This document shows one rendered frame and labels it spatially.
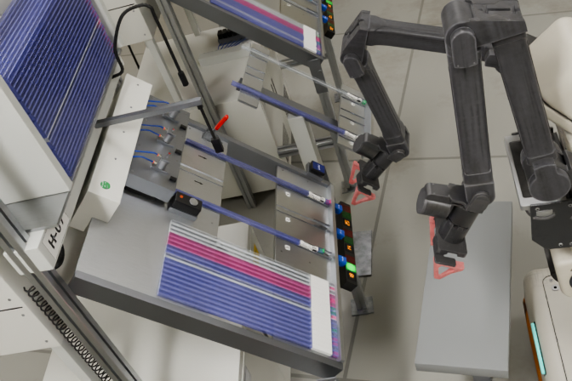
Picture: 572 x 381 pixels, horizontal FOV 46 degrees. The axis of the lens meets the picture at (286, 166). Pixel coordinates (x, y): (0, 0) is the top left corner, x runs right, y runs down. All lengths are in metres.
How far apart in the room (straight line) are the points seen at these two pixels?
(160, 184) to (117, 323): 0.68
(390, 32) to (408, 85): 2.13
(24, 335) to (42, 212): 0.39
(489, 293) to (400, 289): 0.85
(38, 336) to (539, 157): 1.21
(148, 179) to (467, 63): 0.91
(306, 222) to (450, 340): 0.54
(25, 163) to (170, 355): 0.87
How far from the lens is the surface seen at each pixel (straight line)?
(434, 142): 3.39
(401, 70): 3.93
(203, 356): 2.07
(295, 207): 2.07
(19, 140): 1.45
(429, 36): 1.69
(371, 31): 1.67
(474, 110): 1.26
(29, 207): 1.54
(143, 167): 1.77
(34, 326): 1.74
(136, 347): 2.20
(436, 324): 1.96
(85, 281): 1.56
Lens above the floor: 2.22
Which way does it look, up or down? 40 degrees down
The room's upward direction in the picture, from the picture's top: 20 degrees counter-clockwise
